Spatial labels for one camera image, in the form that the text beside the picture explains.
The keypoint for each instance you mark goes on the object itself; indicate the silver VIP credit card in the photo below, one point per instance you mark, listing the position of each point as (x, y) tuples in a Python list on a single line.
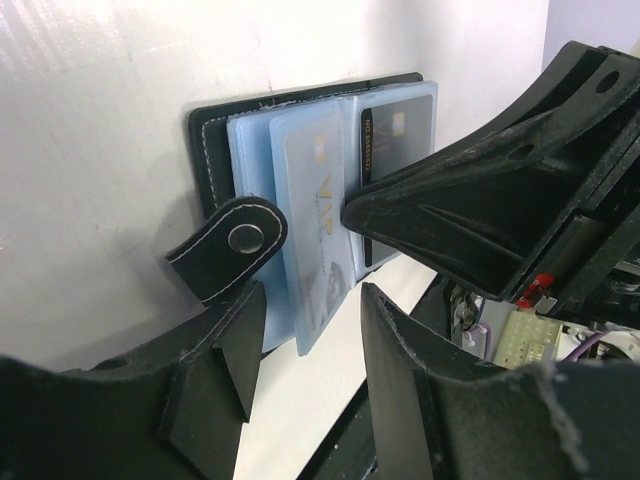
[(323, 270)]

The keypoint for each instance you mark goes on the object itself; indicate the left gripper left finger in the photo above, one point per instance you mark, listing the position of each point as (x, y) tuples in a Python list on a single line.
[(175, 406)]

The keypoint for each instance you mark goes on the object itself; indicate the black VIP credit card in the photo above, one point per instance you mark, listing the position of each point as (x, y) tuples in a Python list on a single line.
[(396, 131)]

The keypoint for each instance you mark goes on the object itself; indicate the black card holder wallet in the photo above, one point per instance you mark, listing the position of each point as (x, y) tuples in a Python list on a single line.
[(243, 187)]

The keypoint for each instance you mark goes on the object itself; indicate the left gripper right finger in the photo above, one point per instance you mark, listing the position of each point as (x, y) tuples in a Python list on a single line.
[(407, 367)]

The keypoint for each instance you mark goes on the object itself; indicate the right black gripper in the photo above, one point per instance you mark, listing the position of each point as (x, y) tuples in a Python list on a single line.
[(540, 209)]

